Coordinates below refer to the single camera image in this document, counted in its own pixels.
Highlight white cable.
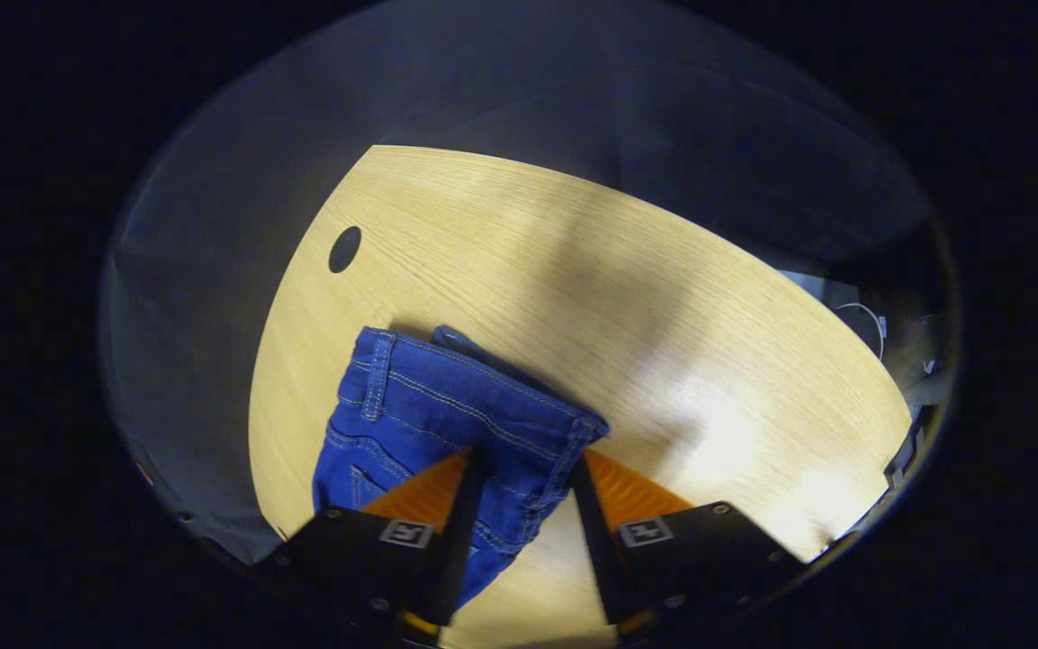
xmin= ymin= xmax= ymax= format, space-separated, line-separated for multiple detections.
xmin=833 ymin=301 xmax=886 ymax=363

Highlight blue denim jeans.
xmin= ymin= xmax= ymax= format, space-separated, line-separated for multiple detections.
xmin=312 ymin=324 xmax=612 ymax=609

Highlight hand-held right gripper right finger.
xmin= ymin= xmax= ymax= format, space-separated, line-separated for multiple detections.
xmin=569 ymin=448 xmax=813 ymax=645

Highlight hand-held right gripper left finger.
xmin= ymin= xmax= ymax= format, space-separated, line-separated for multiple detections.
xmin=253 ymin=443 xmax=491 ymax=645

